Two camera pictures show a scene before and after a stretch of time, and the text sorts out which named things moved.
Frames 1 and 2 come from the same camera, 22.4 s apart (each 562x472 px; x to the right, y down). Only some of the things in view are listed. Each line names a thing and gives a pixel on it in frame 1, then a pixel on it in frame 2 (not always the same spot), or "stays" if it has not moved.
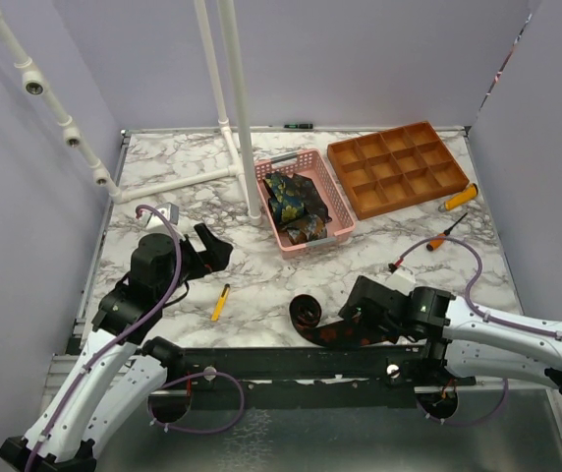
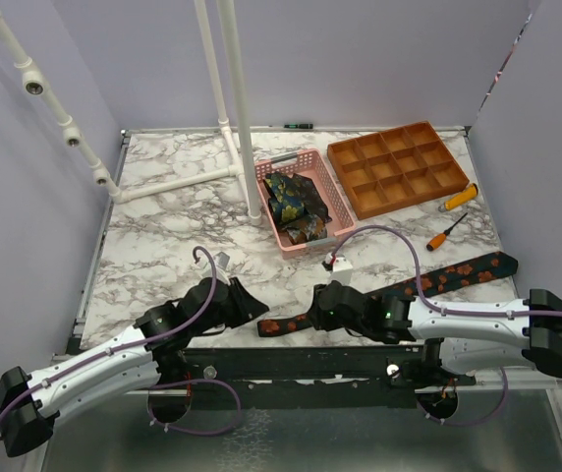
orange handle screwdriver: x=432 y=245 stays
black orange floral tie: x=306 y=314 → x=445 y=280
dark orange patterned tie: x=311 y=225 stays
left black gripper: x=215 y=258 → x=247 y=306
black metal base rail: x=363 y=378 stays
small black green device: x=299 y=126 stays
